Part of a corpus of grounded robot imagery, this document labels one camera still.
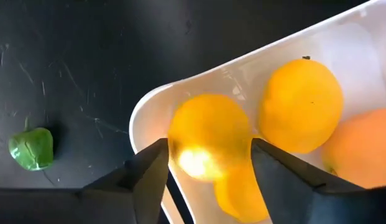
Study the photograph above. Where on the orange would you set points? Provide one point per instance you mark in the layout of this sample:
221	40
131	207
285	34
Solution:
363	149

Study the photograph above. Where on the yellow lemon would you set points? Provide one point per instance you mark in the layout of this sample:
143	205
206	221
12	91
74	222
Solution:
208	124
239	196
301	105

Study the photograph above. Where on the large white plastic basket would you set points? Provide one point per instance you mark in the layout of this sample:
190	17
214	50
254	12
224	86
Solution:
242	77

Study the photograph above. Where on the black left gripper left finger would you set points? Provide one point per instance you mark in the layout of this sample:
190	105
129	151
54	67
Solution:
140	186

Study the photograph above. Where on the small green bell pepper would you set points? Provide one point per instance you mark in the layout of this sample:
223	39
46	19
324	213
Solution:
31	152

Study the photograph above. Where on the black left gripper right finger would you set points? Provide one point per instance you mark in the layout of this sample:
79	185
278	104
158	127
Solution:
292	193

